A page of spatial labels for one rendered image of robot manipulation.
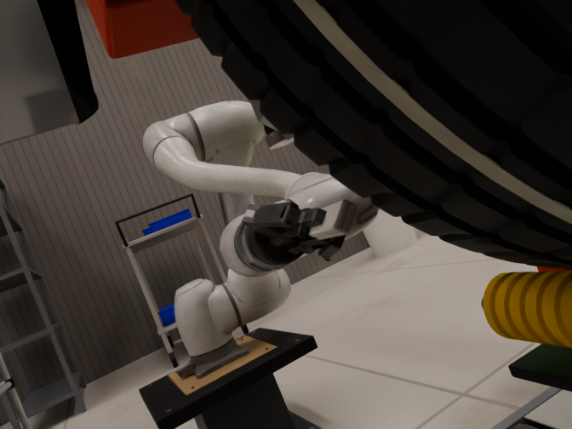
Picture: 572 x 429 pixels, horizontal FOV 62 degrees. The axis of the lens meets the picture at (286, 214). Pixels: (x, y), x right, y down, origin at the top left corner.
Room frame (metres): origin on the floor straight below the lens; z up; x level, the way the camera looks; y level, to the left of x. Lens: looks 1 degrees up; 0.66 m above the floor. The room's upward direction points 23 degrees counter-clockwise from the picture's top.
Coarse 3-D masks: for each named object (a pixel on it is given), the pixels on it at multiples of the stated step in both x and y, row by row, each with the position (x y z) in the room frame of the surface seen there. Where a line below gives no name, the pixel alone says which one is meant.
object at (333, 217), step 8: (344, 200) 0.44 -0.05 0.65; (328, 208) 0.47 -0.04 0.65; (336, 208) 0.45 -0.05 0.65; (344, 208) 0.44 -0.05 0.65; (328, 216) 0.46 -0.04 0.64; (336, 216) 0.44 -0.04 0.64; (344, 216) 0.43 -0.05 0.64; (328, 224) 0.45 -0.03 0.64; (336, 224) 0.43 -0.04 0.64; (312, 232) 0.48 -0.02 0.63; (320, 232) 0.47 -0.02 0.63; (328, 232) 0.45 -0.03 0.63
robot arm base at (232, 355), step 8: (232, 344) 1.53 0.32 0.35; (208, 352) 1.49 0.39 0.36; (216, 352) 1.49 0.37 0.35; (224, 352) 1.50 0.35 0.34; (232, 352) 1.51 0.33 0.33; (240, 352) 1.51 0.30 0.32; (248, 352) 1.52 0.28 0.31; (192, 360) 1.51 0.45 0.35; (200, 360) 1.49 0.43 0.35; (208, 360) 1.48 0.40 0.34; (216, 360) 1.49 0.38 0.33; (224, 360) 1.49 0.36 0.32; (232, 360) 1.50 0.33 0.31; (184, 368) 1.51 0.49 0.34; (192, 368) 1.51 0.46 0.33; (200, 368) 1.48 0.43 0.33; (208, 368) 1.47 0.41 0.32; (216, 368) 1.48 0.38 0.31; (184, 376) 1.50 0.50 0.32; (200, 376) 1.45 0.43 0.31
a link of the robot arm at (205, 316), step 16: (192, 288) 1.50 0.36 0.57; (208, 288) 1.52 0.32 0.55; (224, 288) 1.55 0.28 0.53; (176, 304) 1.51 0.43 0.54; (192, 304) 1.48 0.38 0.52; (208, 304) 1.49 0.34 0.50; (224, 304) 1.51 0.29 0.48; (176, 320) 1.51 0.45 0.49; (192, 320) 1.48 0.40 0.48; (208, 320) 1.49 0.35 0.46; (224, 320) 1.50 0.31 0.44; (192, 336) 1.48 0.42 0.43; (208, 336) 1.48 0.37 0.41; (224, 336) 1.51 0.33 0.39; (192, 352) 1.50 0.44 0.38
